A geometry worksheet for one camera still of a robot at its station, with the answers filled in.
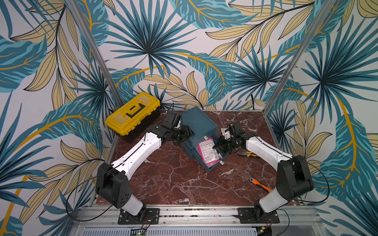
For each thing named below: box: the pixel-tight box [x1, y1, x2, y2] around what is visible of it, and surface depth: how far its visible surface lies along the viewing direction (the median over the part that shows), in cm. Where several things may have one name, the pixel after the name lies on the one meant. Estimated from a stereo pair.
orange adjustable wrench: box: [249, 177, 272, 193], surface depth 87 cm
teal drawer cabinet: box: [180, 106, 219, 167], surface depth 87 cm
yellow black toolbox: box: [104, 91, 161, 144], surface depth 96 cm
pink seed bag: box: [197, 136, 221, 168], surface depth 88 cm
